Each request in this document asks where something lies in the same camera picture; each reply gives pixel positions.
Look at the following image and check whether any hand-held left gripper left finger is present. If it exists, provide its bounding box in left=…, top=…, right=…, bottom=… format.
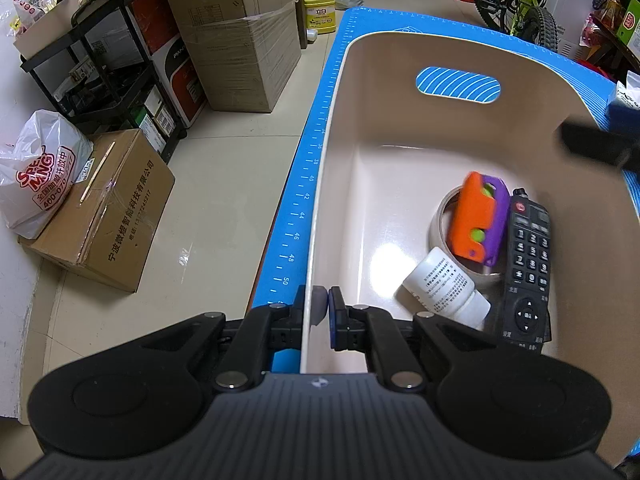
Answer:
left=132, top=285, right=307, bottom=393

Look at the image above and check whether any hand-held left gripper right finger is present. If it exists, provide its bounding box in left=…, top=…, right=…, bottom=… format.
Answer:
left=327, top=287, right=501, bottom=392

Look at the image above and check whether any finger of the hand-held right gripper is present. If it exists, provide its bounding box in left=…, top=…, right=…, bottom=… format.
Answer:
left=557, top=120, right=640, bottom=171
left=605, top=101, right=640, bottom=133

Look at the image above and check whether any white pill bottle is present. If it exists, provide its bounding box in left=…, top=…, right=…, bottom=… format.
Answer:
left=395, top=246, right=492, bottom=331

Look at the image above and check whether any clear tape roll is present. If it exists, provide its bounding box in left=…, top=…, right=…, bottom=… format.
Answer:
left=428, top=185, right=506, bottom=291

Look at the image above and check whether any beige plastic storage bin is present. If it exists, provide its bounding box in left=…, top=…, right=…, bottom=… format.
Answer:
left=299, top=30, right=640, bottom=376

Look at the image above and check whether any black remote control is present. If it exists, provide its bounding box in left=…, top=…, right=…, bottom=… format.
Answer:
left=492, top=187, right=553, bottom=346

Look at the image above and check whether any orange purple toy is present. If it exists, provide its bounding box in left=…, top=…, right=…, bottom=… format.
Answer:
left=446, top=171, right=511, bottom=267

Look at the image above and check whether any tissue pack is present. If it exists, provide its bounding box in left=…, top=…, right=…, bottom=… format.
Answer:
left=611, top=71, right=640, bottom=108

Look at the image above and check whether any green white carton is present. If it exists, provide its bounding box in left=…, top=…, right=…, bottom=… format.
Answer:
left=616, top=0, right=640, bottom=43

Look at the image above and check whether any bicycle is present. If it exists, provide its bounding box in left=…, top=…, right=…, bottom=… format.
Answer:
left=471, top=0, right=559, bottom=53

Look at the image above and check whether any blue silicone mat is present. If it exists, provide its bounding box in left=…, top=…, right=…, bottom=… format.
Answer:
left=248, top=6, right=640, bottom=371

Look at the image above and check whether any cardboard box with stick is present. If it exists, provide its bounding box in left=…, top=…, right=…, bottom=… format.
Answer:
left=19, top=129, right=176, bottom=293

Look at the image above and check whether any red white appliance box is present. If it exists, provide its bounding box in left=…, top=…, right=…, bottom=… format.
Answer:
left=150, top=35, right=208, bottom=128

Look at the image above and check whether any large wrapped cardboard box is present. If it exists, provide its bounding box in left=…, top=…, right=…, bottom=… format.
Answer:
left=157, top=0, right=302, bottom=113

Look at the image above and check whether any white printed plastic bag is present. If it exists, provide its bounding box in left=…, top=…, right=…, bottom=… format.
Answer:
left=0, top=109, right=94, bottom=240

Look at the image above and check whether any yellow detergent jug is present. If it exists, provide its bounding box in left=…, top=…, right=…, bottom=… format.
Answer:
left=301, top=0, right=337, bottom=36

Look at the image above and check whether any black utility cart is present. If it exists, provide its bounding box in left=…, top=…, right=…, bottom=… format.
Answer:
left=20, top=0, right=188, bottom=161

